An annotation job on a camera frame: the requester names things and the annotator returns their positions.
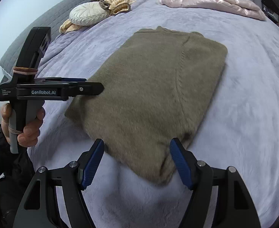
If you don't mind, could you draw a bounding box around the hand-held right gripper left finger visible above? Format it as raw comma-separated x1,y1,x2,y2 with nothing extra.
12,138,105,228

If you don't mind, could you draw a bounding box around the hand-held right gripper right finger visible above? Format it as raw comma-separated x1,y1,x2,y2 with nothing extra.
170,138,261,228

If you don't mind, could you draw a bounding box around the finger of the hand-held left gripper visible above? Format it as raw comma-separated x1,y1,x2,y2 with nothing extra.
67,82,105,97
34,77,88,83

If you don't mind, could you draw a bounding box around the olive knit sweater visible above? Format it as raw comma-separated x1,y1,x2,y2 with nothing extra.
65,26,228,186

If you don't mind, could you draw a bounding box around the person's left forearm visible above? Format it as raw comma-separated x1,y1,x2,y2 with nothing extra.
0,123,36,228

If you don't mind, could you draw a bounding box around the grey quilted headboard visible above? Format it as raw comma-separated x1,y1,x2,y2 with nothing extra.
0,0,102,76

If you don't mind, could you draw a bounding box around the round white pleated cushion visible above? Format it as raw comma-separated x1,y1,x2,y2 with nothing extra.
69,2,112,26

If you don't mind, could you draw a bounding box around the lavender fleece blanket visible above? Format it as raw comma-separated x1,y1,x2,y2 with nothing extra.
26,0,279,228

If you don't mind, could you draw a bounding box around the peach knit garment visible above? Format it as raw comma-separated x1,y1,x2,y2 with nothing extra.
59,0,137,34

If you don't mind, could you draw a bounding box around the pink satin jacket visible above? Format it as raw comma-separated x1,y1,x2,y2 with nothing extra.
159,0,267,21

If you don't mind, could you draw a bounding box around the black box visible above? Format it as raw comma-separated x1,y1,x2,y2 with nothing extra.
261,0,279,30

